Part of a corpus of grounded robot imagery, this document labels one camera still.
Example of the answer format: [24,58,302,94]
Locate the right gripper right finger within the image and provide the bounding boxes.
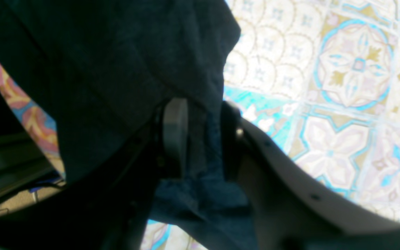
[221,101,400,250]

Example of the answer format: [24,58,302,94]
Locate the patterned tablecloth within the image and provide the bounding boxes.
[0,0,400,250]

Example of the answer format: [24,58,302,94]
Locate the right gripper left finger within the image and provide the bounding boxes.
[0,98,188,250]

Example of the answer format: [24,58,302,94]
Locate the black t-shirt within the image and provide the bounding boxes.
[0,0,258,250]

